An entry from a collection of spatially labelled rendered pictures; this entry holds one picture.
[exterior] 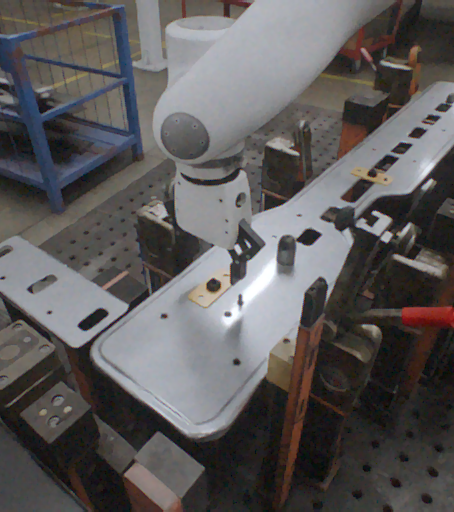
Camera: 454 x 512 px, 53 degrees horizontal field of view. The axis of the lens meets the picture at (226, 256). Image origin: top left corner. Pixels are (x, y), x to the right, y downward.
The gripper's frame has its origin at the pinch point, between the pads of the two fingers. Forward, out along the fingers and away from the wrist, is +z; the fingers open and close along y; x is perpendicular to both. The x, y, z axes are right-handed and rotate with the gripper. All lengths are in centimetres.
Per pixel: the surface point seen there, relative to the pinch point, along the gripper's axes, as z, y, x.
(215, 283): 4.4, -0.2, -0.4
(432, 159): 5, -13, -62
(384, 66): 0, 16, -102
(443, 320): -8.9, -30.5, 1.0
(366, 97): 2, 12, -80
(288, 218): 5.1, 0.6, -22.8
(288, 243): 1.0, -5.8, -11.7
